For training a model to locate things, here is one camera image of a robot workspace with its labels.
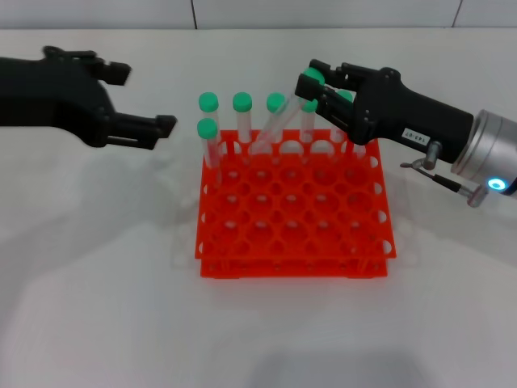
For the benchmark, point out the silver right arm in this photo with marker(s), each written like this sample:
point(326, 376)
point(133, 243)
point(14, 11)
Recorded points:
point(493, 141)

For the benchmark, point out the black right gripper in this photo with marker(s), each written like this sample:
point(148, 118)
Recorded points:
point(396, 113)

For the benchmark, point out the orange test tube rack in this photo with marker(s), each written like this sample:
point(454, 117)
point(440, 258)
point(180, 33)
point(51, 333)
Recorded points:
point(291, 242)

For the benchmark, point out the green-capped clear test tube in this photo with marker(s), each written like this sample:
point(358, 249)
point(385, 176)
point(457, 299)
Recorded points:
point(345, 96)
point(242, 102)
point(358, 150)
point(309, 107)
point(208, 102)
point(312, 77)
point(274, 102)
point(207, 128)

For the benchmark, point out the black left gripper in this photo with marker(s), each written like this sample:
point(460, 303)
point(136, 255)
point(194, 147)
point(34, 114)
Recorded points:
point(48, 97)

